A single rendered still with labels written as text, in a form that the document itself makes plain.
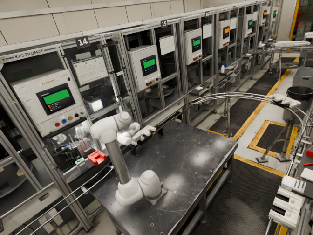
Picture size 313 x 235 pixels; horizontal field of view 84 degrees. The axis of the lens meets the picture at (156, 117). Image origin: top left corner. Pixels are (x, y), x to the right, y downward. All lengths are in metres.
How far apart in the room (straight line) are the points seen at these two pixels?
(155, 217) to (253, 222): 1.20
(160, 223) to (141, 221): 0.16
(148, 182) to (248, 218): 1.33
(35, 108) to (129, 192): 1.01
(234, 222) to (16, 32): 5.37
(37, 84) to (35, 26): 3.81
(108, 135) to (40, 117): 0.62
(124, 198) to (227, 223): 1.29
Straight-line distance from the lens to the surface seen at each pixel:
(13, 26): 5.31
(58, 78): 1.70
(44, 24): 5.46
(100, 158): 1.97
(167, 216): 1.65
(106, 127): 1.34
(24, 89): 1.65
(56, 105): 1.70
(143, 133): 2.22
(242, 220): 2.44
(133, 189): 1.54
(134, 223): 1.68
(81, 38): 1.79
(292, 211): 1.57
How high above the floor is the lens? 2.09
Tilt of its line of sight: 30 degrees down
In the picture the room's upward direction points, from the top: 10 degrees counter-clockwise
